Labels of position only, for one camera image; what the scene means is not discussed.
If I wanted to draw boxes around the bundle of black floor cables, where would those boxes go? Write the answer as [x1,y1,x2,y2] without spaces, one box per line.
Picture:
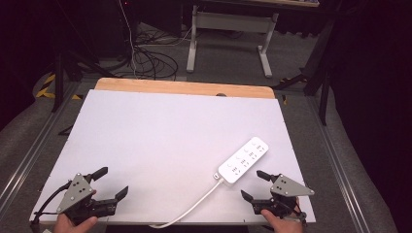
[130,21,180,82]

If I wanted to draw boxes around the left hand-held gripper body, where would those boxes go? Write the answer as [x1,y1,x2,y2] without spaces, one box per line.
[56,173,119,226]

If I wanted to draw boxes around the white power strip cable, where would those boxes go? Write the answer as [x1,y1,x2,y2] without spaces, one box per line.
[149,177,225,230]

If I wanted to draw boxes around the person's right hand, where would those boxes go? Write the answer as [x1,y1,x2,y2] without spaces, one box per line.
[259,197,305,233]

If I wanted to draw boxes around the aluminium floor rail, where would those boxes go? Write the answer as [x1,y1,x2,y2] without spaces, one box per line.
[0,82,81,210]
[305,96,372,233]

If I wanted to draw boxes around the person's left hand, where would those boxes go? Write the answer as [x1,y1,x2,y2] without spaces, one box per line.
[52,189,99,233]

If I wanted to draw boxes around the white table frame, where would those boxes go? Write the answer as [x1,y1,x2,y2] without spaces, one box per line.
[186,0,322,80]

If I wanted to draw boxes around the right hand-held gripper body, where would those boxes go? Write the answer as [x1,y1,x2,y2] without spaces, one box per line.
[252,174,316,225]

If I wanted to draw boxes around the black metal stand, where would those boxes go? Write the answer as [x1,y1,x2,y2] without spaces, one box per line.
[271,17,336,126]
[51,0,115,114]

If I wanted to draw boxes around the thin white cable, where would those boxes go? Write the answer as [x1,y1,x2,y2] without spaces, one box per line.
[117,0,140,78]

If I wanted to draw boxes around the white board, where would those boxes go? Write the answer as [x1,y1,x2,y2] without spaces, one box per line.
[28,88,317,225]

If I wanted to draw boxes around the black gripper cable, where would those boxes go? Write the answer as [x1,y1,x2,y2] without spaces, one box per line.
[30,180,73,233]

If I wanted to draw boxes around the white power strip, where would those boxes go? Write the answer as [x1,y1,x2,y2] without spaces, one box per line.
[217,136,270,185]

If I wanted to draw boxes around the yellow and black floor tape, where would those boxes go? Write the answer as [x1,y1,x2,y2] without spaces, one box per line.
[34,73,84,101]

